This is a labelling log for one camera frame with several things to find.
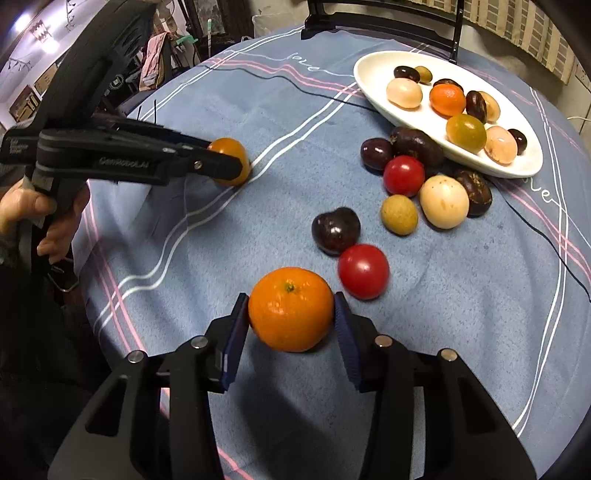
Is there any person's dark clothing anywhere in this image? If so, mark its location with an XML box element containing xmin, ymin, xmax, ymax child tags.
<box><xmin>0</xmin><ymin>258</ymin><xmax>107</xmax><ymax>480</ymax></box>

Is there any dark brown chestnut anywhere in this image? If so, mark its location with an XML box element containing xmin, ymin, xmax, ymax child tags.
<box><xmin>455</xmin><ymin>169</ymin><xmax>493</xmax><ymax>217</ymax></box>

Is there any small orange tomato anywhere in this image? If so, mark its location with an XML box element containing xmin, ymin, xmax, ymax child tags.
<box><xmin>207</xmin><ymin>137</ymin><xmax>252</xmax><ymax>188</ymax></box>

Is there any thin black cable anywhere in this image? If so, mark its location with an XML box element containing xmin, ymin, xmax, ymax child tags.
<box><xmin>203</xmin><ymin>62</ymin><xmax>591</xmax><ymax>305</ymax></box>

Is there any white oval plate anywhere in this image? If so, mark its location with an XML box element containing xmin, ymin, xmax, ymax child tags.
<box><xmin>353</xmin><ymin>50</ymin><xmax>544</xmax><ymax>179</ymax></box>

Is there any pink hanging garment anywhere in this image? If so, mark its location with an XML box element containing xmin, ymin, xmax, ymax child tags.
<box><xmin>141</xmin><ymin>32</ymin><xmax>171</xmax><ymax>86</ymax></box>

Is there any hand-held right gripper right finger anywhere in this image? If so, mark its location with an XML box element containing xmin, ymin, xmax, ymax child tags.
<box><xmin>333</xmin><ymin>291</ymin><xmax>539</xmax><ymax>480</ymax></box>

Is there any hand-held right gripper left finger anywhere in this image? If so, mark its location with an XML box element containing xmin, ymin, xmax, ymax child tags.
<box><xmin>48</xmin><ymin>292</ymin><xmax>252</xmax><ymax>480</ymax></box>

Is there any small dark purple plum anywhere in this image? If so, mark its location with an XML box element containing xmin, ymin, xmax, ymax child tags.
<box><xmin>507</xmin><ymin>128</ymin><xmax>528</xmax><ymax>156</ymax></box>

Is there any small tan longan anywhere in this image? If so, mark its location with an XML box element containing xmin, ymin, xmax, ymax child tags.
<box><xmin>380</xmin><ymin>194</ymin><xmax>419</xmax><ymax>236</ymax></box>

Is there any yellow-green kumquat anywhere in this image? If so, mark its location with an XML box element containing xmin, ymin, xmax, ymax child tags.
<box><xmin>445</xmin><ymin>113</ymin><xmax>488</xmax><ymax>153</ymax></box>

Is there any person's left hand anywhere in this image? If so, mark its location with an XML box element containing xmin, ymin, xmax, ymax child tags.
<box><xmin>0</xmin><ymin>178</ymin><xmax>90</xmax><ymax>265</ymax></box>

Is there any ceiling lamp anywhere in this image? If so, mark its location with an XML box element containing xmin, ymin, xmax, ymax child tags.
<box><xmin>28</xmin><ymin>18</ymin><xmax>58</xmax><ymax>54</ymax></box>

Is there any blue striped tablecloth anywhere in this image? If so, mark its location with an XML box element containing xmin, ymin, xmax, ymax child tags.
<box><xmin>74</xmin><ymin>23</ymin><xmax>591</xmax><ymax>480</ymax></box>

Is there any large pale yellow plum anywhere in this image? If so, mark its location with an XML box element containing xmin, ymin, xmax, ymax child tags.
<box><xmin>386</xmin><ymin>78</ymin><xmax>424</xmax><ymax>110</ymax></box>

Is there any black chair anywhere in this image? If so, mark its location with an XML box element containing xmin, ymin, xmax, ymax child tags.
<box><xmin>300</xmin><ymin>0</ymin><xmax>462</xmax><ymax>64</ymax></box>

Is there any orange mandarin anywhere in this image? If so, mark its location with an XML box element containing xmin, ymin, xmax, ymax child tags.
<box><xmin>429</xmin><ymin>84</ymin><xmax>467</xmax><ymax>117</ymax></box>
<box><xmin>248</xmin><ymin>267</ymin><xmax>334</xmax><ymax>353</ymax></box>

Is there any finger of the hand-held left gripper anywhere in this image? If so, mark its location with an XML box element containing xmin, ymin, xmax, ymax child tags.
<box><xmin>159</xmin><ymin>141</ymin><xmax>245</xmax><ymax>182</ymax></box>
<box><xmin>134</xmin><ymin>117</ymin><xmax>215</xmax><ymax>148</ymax></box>

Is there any red cherry tomato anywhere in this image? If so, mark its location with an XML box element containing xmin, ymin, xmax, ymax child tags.
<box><xmin>337</xmin><ymin>244</ymin><xmax>391</xmax><ymax>301</ymax></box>
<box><xmin>383</xmin><ymin>155</ymin><xmax>426</xmax><ymax>197</ymax></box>

